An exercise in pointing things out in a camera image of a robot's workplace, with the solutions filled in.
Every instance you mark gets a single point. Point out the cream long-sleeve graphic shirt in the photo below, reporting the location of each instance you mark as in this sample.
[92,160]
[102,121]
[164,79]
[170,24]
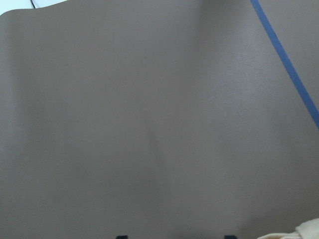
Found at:
[297,225]

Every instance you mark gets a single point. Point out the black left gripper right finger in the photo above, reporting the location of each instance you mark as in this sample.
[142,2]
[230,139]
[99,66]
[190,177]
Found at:
[229,237]

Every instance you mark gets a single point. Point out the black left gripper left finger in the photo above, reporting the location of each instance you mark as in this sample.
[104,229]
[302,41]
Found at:
[122,237]

